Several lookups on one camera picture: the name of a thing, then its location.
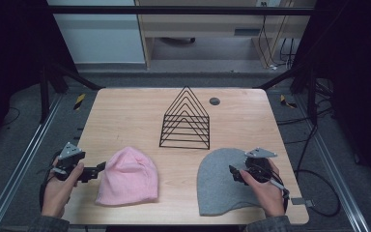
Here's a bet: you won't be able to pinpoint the white cabinet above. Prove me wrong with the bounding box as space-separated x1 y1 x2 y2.
45 0 147 65

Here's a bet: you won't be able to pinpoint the black floor cable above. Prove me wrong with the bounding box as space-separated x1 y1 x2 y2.
275 76 342 218

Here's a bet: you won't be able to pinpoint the black horizontal frame bar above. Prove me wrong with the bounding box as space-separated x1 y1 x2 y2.
45 5 317 16

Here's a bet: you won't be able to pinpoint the dark curtain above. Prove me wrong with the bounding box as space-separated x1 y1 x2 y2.
0 0 78 156
291 0 371 188

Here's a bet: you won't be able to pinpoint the black frame strut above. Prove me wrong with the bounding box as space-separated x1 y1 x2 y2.
256 61 319 126
39 61 106 124

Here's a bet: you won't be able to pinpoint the person's left hand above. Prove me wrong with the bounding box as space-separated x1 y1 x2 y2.
41 157 85 218

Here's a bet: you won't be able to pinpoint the grey knit beanie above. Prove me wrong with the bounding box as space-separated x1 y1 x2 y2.
196 147 261 218

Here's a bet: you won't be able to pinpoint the pink knit beanie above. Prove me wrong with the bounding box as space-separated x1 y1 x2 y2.
95 146 159 207

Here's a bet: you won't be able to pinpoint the hanging black cables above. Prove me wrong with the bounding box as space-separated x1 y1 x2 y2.
258 2 297 71

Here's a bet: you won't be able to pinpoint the yellow black tape strip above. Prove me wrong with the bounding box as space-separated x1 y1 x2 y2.
279 94 298 109
72 93 87 111

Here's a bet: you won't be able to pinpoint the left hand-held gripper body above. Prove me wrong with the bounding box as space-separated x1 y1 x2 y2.
51 141 87 182

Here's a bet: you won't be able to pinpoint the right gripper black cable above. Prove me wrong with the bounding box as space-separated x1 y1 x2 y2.
269 165 292 215

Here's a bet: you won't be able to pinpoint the aluminium rail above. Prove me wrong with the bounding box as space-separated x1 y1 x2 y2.
295 95 371 232
0 94 65 232

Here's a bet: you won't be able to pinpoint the black wire rack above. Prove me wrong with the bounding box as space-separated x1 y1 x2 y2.
158 85 211 151

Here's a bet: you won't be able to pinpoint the person's right hand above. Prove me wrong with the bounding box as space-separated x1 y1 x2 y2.
239 159 286 218

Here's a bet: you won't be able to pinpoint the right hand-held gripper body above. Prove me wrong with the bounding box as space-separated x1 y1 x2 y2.
235 147 292 196

